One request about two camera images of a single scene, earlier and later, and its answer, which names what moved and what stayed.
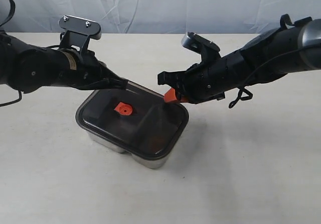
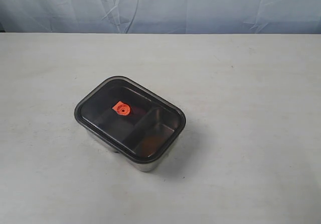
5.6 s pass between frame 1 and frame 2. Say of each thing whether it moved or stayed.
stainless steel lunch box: moved
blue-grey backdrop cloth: stayed
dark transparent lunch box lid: stayed
